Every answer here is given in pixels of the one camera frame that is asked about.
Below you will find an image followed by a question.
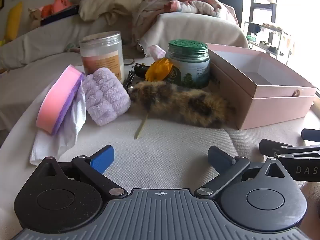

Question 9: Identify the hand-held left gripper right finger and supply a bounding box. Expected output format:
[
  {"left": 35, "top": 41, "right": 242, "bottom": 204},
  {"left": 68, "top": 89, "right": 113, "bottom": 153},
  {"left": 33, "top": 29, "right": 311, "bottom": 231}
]
[{"left": 194, "top": 146, "right": 290, "bottom": 200}]

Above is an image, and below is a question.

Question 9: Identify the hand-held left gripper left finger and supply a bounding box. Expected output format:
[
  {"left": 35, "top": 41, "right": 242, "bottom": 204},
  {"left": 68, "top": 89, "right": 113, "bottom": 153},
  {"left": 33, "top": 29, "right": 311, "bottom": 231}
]
[{"left": 37, "top": 145, "right": 128, "bottom": 199}]

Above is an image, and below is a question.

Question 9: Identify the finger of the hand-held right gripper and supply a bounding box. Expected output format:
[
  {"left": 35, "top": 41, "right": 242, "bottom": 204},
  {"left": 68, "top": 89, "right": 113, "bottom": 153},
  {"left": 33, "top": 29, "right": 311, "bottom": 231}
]
[
  {"left": 301, "top": 129, "right": 320, "bottom": 142},
  {"left": 259, "top": 139, "right": 320, "bottom": 160}
]

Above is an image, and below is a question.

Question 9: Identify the white tissue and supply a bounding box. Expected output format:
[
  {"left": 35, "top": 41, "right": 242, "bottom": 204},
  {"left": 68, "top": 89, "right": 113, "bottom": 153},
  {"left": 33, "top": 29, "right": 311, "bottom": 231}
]
[{"left": 29, "top": 80, "right": 87, "bottom": 166}]

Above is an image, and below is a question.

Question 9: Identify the pink cardboard box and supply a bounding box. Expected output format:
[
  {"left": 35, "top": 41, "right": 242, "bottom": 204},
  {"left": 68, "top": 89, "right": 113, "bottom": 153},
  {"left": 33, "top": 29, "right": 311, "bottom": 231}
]
[{"left": 207, "top": 43, "right": 317, "bottom": 130}]

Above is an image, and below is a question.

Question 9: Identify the purple fluffy cloth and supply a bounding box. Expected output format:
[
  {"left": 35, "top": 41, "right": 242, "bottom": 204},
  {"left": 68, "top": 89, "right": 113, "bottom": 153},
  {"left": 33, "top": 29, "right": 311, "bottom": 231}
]
[{"left": 82, "top": 67, "right": 131, "bottom": 127}]

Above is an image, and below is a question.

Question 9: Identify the brown fur tail keychain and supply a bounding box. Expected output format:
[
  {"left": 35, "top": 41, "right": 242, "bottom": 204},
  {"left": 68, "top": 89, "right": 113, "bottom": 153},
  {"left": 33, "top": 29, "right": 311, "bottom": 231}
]
[{"left": 129, "top": 80, "right": 236, "bottom": 130}]

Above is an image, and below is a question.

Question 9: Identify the pink and purple sponge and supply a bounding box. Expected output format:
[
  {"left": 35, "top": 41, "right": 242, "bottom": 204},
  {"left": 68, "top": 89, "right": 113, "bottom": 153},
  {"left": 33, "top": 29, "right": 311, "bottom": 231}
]
[{"left": 36, "top": 64, "right": 85, "bottom": 136}]

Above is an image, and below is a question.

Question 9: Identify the orange artificial flower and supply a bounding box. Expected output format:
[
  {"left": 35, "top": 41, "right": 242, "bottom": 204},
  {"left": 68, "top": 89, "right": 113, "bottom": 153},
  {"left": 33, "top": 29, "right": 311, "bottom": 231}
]
[{"left": 134, "top": 57, "right": 174, "bottom": 139}]

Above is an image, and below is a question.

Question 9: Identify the pale pink soft pouch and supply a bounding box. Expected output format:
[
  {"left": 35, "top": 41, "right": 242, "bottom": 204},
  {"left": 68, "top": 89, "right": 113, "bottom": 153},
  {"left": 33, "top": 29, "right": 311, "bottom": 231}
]
[{"left": 147, "top": 44, "right": 167, "bottom": 60}]

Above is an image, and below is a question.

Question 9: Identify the white tablecloth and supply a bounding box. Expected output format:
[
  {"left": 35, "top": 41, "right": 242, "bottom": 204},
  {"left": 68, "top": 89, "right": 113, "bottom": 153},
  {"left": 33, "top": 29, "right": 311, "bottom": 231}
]
[{"left": 0, "top": 57, "right": 320, "bottom": 240}]

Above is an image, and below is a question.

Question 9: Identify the glass jar with green lid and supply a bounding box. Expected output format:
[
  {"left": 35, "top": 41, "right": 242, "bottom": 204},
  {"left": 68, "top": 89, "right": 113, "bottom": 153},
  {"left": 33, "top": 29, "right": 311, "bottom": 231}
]
[{"left": 165, "top": 39, "right": 210, "bottom": 89}]

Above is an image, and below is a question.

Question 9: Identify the clear jar with beige label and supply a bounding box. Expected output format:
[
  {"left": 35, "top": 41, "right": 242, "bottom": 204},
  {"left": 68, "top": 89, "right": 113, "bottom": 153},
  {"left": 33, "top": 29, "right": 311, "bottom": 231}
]
[{"left": 79, "top": 31, "right": 125, "bottom": 83}]

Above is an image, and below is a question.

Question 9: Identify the metal shelf rack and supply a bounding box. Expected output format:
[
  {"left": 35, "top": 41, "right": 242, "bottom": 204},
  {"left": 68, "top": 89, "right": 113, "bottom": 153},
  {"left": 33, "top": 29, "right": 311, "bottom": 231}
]
[{"left": 244, "top": 0, "right": 293, "bottom": 61}]

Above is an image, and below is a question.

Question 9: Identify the grey covered sofa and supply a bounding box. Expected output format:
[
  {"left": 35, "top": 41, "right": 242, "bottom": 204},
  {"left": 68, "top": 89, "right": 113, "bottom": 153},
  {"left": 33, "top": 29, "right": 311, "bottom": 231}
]
[{"left": 0, "top": 11, "right": 250, "bottom": 130}]

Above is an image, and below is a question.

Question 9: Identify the dark flat tray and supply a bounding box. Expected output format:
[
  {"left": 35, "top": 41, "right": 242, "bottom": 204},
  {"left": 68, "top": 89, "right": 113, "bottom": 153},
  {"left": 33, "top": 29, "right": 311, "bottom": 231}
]
[{"left": 40, "top": 4, "right": 80, "bottom": 27}]

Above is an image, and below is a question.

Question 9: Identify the beige pillow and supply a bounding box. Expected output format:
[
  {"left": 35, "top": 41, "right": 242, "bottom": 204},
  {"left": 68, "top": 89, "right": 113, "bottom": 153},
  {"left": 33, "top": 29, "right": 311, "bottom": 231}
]
[{"left": 79, "top": 0, "right": 147, "bottom": 26}]

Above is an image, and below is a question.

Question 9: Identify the beige plush toy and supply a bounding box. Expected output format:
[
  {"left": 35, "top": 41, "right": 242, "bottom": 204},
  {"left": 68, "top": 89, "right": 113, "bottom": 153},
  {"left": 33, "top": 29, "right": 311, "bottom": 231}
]
[{"left": 28, "top": 7, "right": 42, "bottom": 30}]

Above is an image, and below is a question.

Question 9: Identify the pink floral blanket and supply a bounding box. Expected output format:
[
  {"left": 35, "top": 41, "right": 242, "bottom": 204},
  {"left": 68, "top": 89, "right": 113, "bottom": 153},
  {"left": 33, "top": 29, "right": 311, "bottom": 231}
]
[{"left": 132, "top": 0, "right": 240, "bottom": 53}]

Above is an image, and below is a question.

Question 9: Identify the yellow pillow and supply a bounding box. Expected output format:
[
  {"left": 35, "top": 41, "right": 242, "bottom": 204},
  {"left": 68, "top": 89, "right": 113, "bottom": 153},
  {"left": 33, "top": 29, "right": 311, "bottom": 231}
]
[{"left": 5, "top": 2, "right": 23, "bottom": 42}]

